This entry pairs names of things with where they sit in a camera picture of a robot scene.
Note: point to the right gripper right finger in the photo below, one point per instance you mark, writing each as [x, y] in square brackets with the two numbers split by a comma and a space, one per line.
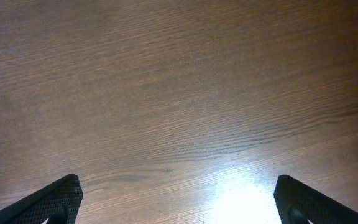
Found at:
[298, 203]

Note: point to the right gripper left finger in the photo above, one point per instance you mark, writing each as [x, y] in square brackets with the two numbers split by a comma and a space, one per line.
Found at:
[58, 202]

